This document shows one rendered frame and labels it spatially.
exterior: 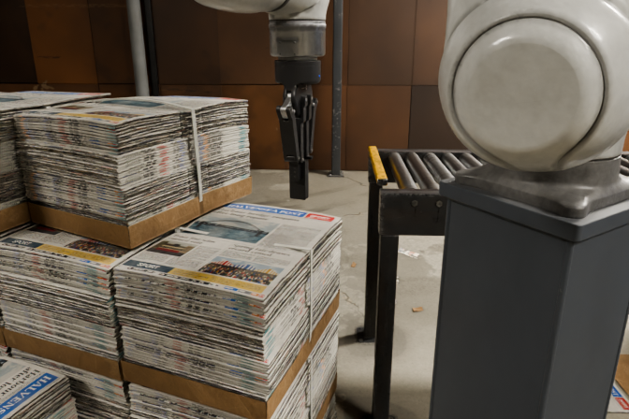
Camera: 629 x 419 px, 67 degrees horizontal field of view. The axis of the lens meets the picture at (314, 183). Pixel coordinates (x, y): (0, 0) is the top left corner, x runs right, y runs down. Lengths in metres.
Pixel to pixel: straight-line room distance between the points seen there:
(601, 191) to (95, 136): 0.76
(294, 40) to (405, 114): 3.73
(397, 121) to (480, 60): 4.08
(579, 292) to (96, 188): 0.76
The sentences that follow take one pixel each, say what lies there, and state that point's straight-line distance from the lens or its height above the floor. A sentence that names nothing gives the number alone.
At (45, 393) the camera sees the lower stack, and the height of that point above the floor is 0.59.
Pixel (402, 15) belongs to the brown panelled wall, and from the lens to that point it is 4.40.
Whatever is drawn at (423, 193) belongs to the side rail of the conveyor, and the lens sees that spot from 1.30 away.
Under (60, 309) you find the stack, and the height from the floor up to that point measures 0.73.
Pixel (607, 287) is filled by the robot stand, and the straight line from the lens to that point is 0.73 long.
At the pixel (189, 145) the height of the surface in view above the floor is 0.99.
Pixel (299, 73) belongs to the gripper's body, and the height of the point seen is 1.14.
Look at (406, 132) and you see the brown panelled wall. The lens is 4.48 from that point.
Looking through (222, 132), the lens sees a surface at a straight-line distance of 1.05.
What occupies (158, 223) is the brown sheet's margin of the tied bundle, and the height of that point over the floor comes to 0.86.
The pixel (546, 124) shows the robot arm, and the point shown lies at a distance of 0.38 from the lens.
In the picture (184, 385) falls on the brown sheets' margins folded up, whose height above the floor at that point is 0.64.
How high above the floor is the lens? 1.19
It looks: 17 degrees down
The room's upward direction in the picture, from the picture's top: straight up
